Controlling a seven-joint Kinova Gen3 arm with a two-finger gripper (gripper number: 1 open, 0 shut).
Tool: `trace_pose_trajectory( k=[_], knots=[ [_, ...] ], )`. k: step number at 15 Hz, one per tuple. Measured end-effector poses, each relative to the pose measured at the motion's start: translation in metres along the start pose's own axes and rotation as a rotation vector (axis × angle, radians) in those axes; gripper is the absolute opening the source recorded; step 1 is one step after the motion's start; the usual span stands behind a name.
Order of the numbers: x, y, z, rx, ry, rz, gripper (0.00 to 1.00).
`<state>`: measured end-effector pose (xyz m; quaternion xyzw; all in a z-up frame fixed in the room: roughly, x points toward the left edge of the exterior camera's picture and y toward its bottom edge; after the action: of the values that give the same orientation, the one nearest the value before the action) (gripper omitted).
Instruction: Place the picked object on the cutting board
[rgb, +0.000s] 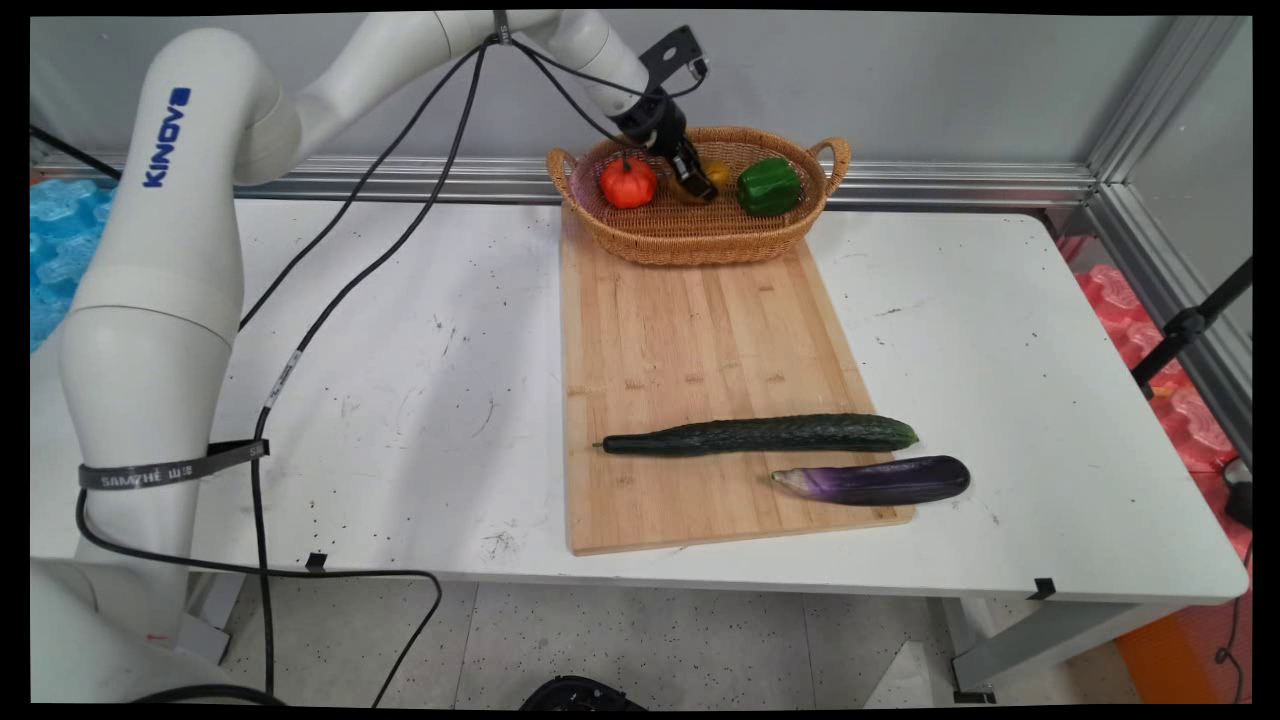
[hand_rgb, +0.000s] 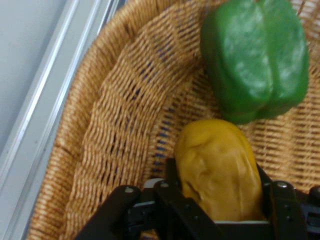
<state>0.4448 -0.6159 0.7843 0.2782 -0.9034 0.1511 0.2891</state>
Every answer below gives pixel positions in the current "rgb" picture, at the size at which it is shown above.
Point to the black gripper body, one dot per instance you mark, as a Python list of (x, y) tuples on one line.
[(655, 122)]

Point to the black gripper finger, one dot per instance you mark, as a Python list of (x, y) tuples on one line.
[(704, 168), (692, 180)]

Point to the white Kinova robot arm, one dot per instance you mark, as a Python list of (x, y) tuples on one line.
[(160, 350)]

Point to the yellow toy bell pepper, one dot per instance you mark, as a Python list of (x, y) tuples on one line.
[(722, 175)]

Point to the woven wicker basket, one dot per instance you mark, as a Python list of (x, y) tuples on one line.
[(700, 240)]

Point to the orange toy pumpkin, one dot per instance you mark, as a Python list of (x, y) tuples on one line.
[(628, 185)]

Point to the green toy bell pepper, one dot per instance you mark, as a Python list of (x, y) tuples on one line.
[(770, 188)]

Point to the wooden cutting board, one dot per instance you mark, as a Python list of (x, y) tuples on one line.
[(700, 340)]

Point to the dark green toy cucumber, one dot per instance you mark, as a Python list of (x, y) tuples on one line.
[(760, 435)]

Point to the purple toy eggplant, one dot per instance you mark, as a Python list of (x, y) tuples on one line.
[(880, 481)]

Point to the black tripod pole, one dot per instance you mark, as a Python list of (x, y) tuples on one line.
[(1185, 325)]

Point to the black round floor object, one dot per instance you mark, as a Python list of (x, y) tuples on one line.
[(580, 693)]

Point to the black table edge clip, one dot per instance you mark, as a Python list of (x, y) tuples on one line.
[(1043, 589), (317, 562)]

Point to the red foam mat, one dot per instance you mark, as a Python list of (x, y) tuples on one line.
[(1190, 420)]

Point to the grey table leg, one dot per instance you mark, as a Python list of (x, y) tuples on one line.
[(1050, 635)]

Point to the blue foam mat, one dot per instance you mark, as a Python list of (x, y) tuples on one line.
[(60, 240)]

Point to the small black device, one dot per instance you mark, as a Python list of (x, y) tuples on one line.
[(1240, 497)]

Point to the orange floor mat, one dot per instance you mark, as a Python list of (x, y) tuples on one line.
[(1160, 660)]

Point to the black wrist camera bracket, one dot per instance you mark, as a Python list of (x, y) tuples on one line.
[(672, 50)]

